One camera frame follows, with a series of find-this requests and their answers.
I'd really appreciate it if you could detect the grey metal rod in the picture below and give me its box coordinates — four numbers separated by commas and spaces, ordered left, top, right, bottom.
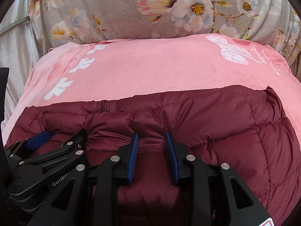
0, 16, 31, 34

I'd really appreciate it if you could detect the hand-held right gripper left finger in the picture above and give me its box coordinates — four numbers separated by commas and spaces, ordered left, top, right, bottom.
28, 132, 140, 226

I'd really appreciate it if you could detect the pink printed blanket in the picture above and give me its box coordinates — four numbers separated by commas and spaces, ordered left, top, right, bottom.
0, 34, 301, 134

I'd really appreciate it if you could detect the grey floral blanket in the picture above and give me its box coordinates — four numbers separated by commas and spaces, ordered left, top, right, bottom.
28, 0, 301, 64

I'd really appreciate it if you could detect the maroon puffer jacket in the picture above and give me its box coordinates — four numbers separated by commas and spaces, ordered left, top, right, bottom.
5, 85, 301, 226

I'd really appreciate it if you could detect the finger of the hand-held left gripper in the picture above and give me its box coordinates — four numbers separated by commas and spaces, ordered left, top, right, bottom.
7, 128, 89, 170
5, 131, 51, 157

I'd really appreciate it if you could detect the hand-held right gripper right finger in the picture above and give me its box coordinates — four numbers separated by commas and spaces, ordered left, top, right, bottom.
165, 132, 274, 226

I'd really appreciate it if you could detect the white satin curtain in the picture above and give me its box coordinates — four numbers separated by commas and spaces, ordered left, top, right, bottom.
0, 0, 51, 123

